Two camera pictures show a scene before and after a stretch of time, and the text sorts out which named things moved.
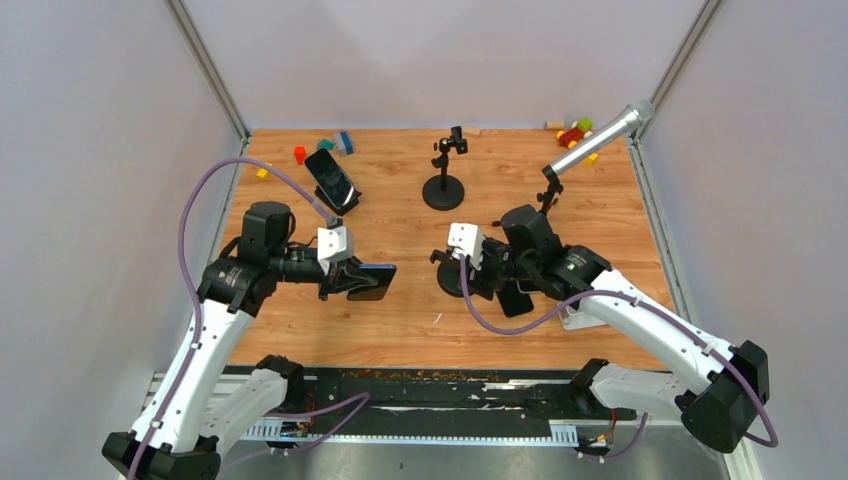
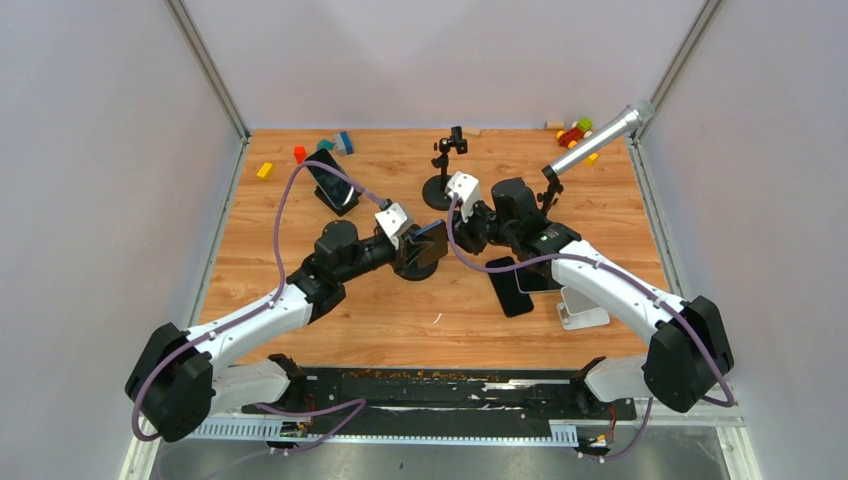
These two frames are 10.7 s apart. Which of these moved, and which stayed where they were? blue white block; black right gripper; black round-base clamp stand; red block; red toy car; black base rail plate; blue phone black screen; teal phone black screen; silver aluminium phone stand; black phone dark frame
Moved: black right gripper; blue phone black screen
Stayed: blue white block; red block; black round-base clamp stand; black phone dark frame; red toy car; black base rail plate; teal phone black screen; silver aluminium phone stand
